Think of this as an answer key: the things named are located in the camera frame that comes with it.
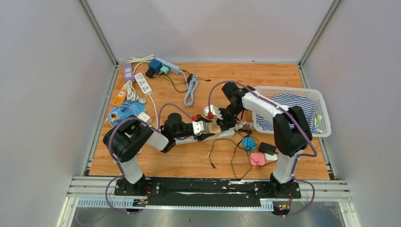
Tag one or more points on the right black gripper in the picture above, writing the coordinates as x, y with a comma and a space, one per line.
226, 124

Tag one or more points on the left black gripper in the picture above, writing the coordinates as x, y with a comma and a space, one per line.
204, 135

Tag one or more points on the white power strip blue USB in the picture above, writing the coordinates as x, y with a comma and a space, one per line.
192, 139

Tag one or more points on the black charger with cable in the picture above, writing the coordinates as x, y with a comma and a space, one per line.
264, 148

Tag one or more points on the white cube adapter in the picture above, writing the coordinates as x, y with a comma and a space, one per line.
145, 117

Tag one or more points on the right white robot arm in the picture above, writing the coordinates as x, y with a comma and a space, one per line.
291, 131

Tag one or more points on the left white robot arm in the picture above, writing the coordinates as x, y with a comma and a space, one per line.
125, 140

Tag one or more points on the wooden cube adapter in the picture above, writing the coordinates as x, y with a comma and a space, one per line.
214, 128

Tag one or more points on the small blue charger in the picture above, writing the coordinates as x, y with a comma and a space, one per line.
249, 144

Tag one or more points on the pink square charger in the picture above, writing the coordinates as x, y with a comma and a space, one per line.
257, 159

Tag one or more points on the white square charger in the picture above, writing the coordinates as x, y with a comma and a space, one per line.
271, 158

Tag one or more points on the light blue power strip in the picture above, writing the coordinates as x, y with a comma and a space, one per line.
172, 67

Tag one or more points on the dark blue cube adapter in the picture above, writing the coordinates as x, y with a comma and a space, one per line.
155, 65

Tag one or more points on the orange power strip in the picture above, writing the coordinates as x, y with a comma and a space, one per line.
121, 96

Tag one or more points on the purple power strip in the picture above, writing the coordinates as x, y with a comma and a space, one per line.
128, 72

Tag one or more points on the white plastic basket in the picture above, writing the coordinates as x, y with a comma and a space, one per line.
310, 100

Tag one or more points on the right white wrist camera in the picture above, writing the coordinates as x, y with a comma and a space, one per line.
212, 111

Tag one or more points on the black mounting rail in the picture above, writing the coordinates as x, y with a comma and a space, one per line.
205, 192

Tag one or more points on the white power strip with cord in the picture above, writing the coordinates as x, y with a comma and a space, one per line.
143, 84

